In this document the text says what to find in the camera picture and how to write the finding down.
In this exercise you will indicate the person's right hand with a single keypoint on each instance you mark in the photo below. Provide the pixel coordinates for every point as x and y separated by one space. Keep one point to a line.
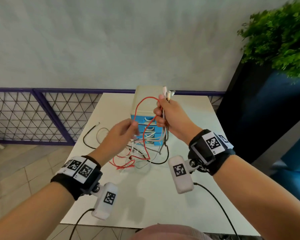
177 119

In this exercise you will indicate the person's left hand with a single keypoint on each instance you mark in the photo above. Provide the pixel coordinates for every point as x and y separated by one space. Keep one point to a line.
117 139

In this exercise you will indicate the blue plastic drawer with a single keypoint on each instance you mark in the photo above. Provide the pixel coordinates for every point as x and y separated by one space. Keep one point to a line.
156 136
155 144
158 129
141 116

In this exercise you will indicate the white drawer cabinet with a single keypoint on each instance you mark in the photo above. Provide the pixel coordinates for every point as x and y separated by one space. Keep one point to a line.
147 91

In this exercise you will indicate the person's left forearm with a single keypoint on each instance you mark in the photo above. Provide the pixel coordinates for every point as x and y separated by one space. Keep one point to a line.
32 214

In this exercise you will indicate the person's right forearm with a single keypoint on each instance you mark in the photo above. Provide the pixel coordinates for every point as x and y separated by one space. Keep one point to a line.
260 202

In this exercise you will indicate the person's pink shirt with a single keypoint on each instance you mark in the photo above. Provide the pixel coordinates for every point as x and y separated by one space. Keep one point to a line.
170 233

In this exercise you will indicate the black planter box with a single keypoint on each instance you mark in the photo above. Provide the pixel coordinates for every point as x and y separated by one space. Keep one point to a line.
250 109

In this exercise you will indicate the white table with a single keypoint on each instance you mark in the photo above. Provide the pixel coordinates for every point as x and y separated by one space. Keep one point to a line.
152 209

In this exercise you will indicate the green artificial plant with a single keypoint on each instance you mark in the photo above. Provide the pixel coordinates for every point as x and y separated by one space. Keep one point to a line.
277 39

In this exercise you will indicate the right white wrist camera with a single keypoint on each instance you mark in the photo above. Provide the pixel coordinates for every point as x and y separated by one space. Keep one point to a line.
182 187

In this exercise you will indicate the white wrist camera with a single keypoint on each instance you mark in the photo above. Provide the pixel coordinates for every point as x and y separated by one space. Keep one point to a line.
102 212
182 187

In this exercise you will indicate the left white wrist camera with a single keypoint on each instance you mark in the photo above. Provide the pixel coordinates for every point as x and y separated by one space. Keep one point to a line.
102 212

